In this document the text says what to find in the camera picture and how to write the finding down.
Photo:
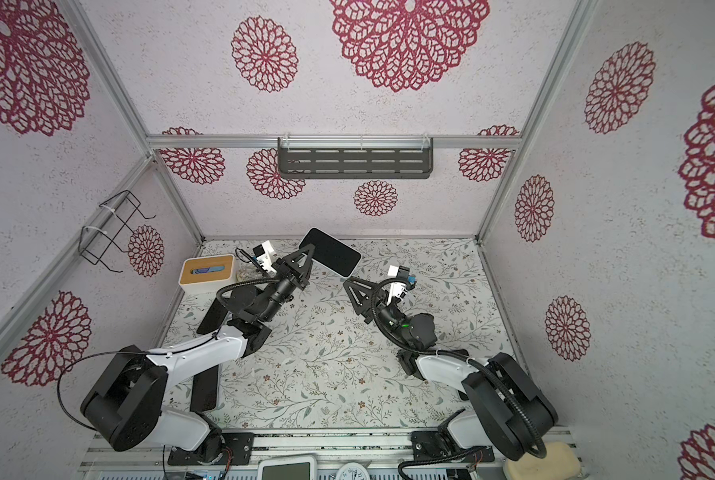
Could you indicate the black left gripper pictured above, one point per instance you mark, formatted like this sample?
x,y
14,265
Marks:
x,y
299,280

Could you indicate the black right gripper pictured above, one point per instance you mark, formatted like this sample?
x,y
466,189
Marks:
x,y
368,314

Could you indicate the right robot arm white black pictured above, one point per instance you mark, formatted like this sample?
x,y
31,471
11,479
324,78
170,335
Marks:
x,y
507,412

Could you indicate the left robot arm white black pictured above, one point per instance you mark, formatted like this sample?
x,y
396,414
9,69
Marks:
x,y
125,405

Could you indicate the black phone front left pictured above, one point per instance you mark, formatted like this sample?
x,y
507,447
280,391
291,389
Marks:
x,y
205,390

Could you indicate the white box with wooden top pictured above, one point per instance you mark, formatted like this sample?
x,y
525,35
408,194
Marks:
x,y
202,275

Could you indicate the round white dial timer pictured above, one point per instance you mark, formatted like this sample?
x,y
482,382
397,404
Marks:
x,y
352,471

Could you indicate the white digital display device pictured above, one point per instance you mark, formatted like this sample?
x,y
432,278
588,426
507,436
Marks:
x,y
300,467

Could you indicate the beige sponge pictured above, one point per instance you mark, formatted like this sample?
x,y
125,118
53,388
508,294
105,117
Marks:
x,y
559,464

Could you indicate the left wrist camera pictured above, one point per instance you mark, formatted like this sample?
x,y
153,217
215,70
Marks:
x,y
264,256

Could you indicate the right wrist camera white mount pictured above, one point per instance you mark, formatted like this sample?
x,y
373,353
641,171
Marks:
x,y
405,281

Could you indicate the grey wall shelf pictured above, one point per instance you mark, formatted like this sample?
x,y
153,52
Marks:
x,y
359,159

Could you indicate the black phone near left wall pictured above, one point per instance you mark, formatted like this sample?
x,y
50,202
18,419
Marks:
x,y
213,319

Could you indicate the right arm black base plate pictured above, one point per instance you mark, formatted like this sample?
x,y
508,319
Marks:
x,y
433,446

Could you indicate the black wire wall basket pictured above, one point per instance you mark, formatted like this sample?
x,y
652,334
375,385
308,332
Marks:
x,y
95,241

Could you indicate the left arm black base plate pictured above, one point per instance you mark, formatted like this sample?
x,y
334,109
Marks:
x,y
233,448

